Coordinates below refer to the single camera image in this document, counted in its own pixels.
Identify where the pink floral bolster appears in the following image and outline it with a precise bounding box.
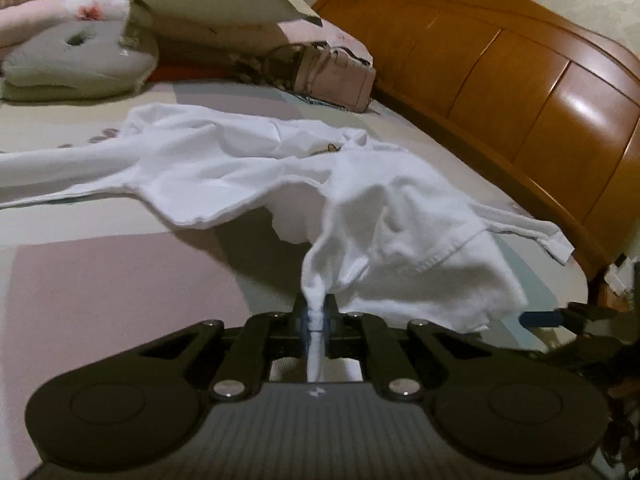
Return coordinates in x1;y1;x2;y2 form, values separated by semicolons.
0;0;132;48

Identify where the grey donut cushion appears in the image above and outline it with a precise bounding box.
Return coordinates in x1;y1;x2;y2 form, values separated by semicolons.
0;19;161;103

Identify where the white plastic bag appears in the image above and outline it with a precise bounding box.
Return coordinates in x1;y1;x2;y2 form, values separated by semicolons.
605;256;640;303

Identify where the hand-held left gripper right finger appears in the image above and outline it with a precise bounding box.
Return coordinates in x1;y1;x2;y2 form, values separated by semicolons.
324;294;493;402

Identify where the pink floral pillow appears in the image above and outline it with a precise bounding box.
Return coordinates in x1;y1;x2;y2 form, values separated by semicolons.
277;16;375;68

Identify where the red cloth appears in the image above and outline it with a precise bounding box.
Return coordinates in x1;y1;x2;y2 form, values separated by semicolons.
147;62;236;83

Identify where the wooden headboard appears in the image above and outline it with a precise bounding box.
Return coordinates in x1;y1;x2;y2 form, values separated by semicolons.
311;0;640;286

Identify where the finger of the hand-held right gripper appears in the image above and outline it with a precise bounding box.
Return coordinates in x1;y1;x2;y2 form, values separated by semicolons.
519;302;623;333

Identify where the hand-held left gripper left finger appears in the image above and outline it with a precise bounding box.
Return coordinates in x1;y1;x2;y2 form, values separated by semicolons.
137;294;314;401

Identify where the pink leather handbag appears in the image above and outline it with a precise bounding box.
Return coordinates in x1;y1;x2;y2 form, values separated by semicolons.
260;41;377;113

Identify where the white printed t-shirt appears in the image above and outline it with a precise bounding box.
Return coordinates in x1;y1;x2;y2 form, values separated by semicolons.
0;101;576;386

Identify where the brown patterned cloth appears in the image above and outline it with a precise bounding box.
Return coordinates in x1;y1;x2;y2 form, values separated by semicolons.
232;52;301;93

